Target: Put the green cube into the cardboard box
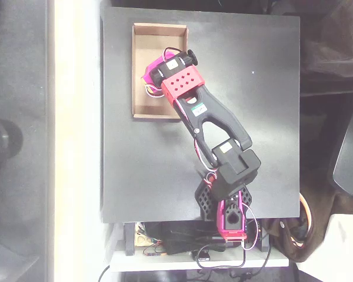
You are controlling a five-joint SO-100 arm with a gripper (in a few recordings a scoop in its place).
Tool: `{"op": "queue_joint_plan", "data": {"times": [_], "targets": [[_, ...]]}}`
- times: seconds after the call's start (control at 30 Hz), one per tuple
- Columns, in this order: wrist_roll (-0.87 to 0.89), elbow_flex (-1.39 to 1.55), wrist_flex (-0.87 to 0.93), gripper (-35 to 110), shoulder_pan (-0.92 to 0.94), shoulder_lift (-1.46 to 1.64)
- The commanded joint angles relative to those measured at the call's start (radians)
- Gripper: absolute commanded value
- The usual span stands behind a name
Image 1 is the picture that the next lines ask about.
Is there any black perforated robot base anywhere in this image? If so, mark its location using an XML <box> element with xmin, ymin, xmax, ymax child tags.
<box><xmin>195</xmin><ymin>179</ymin><xmax>254</xmax><ymax>221</ymax></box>

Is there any cardboard box tray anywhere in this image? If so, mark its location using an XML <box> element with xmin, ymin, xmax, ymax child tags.
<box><xmin>131</xmin><ymin>22</ymin><xmax>189</xmax><ymax>120</ymax></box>

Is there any beige wooden piece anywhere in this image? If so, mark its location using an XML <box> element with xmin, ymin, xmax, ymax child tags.
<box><xmin>135</xmin><ymin>231</ymin><xmax>152</xmax><ymax>247</ymax></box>

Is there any dark brown garment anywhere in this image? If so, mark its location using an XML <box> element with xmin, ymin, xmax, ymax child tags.
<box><xmin>299</xmin><ymin>0</ymin><xmax>353</xmax><ymax>95</ymax></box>

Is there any white shelf board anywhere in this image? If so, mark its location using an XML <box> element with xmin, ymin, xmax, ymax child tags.
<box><xmin>110</xmin><ymin>248</ymin><xmax>289</xmax><ymax>273</ymax></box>

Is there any small black connector box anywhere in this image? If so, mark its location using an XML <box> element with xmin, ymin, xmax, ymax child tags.
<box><xmin>192</xmin><ymin>250</ymin><xmax>211</xmax><ymax>262</ymax></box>

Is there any grey office chair part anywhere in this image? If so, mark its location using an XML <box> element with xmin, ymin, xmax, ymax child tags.
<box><xmin>328</xmin><ymin>88</ymin><xmax>353</xmax><ymax>196</ymax></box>

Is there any brown jacket with button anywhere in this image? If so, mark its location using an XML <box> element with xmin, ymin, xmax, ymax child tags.
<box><xmin>264</xmin><ymin>176</ymin><xmax>353</xmax><ymax>264</ymax></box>

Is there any black cable bundle adapter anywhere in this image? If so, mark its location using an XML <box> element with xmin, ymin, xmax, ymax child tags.
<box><xmin>160</xmin><ymin>222</ymin><xmax>226</xmax><ymax>256</ymax></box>

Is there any long black cable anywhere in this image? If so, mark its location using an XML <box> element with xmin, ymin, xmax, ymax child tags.
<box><xmin>98</xmin><ymin>234</ymin><xmax>273</xmax><ymax>282</ymax></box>

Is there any orange cable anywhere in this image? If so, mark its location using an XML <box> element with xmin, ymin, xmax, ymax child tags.
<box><xmin>299</xmin><ymin>193</ymin><xmax>313</xmax><ymax>244</ymax></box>

